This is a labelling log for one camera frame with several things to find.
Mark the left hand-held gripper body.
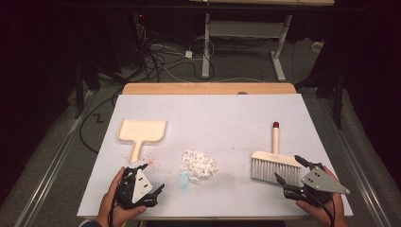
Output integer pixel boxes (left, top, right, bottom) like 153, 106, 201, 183
116, 167, 159, 210

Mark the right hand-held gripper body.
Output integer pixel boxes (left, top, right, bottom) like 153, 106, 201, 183
283, 163, 351, 206

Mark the cream hand brush red tip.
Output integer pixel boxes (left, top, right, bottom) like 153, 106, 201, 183
250, 121, 303, 187

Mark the cream plastic dustpan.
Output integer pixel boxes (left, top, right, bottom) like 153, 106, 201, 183
116, 118, 167, 165

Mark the person's right hand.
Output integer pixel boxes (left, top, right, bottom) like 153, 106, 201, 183
296, 193, 348, 227

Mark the person's left hand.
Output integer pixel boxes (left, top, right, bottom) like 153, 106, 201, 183
96, 166, 148, 227

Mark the pile of white paper scraps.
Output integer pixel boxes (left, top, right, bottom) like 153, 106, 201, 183
180, 148, 220, 183

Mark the black metal stand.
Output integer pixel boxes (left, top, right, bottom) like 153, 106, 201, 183
295, 60, 346, 131

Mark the white table cover board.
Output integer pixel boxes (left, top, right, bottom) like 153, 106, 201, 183
76, 94, 354, 219

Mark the wooden table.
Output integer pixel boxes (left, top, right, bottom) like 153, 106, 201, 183
121, 82, 298, 96

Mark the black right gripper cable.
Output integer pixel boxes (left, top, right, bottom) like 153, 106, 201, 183
315, 198, 337, 227

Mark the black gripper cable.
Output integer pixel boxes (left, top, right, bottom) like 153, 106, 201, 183
107, 195, 116, 227
315, 198, 337, 227

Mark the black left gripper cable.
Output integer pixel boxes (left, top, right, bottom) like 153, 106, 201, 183
107, 195, 116, 227

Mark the black floor cable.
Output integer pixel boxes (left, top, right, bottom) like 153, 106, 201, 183
78, 91, 123, 155

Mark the tangle of floor cables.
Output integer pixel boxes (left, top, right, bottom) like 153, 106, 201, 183
133, 23, 217, 83

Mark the white metal desk frame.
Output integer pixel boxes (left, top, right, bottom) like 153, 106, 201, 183
200, 12, 293, 82

